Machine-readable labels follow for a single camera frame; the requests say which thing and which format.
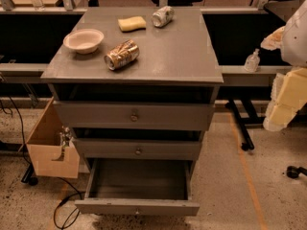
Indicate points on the white foam-padded gripper body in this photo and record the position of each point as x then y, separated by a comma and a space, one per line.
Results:
295, 40

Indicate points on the grey bottom drawer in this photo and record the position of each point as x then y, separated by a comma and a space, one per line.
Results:
139, 187

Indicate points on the grey drawer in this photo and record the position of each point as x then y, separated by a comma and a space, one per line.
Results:
139, 187
162, 116
137, 149

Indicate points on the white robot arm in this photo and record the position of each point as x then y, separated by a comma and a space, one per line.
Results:
291, 39

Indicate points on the grey drawer cabinet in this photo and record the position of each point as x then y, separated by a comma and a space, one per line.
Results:
176, 65

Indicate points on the grey middle drawer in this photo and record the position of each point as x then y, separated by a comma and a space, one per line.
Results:
137, 149

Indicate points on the grey top drawer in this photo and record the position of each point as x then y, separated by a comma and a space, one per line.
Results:
162, 116

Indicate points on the clear sanitizer pump bottle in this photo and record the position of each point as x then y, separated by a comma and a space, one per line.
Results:
252, 61

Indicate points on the black caster wheel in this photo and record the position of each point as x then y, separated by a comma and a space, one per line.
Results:
294, 172

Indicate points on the silver soda can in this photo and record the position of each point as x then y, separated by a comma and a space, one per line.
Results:
163, 16

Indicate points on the gold crushed soda can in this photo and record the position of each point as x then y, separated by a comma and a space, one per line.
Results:
122, 55

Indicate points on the yellow sponge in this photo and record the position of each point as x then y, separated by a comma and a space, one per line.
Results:
132, 23

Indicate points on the white paper bowl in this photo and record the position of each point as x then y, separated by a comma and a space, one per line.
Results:
84, 41

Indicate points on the cardboard box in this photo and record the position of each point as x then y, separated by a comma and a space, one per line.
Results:
47, 155

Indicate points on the black table leg frame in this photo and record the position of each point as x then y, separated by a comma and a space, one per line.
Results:
252, 119

